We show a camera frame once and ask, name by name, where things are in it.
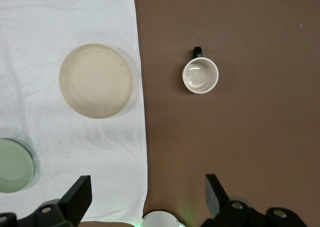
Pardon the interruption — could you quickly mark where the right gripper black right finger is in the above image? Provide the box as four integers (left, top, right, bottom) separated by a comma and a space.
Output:
205, 173, 266, 227

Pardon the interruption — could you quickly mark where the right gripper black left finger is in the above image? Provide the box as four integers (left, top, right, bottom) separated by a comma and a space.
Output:
32, 175, 93, 227

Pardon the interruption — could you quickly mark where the white mug with black handle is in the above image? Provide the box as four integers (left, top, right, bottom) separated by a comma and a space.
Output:
181, 46, 220, 95

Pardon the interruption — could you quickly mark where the light green plate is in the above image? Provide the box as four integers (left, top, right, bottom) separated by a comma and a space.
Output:
0, 138, 35, 194

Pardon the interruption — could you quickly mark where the beige ridged plate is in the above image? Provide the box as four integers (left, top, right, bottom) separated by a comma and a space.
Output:
58, 43, 135, 120

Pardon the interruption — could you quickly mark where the white cloth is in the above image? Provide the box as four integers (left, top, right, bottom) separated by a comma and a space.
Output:
0, 0, 149, 224

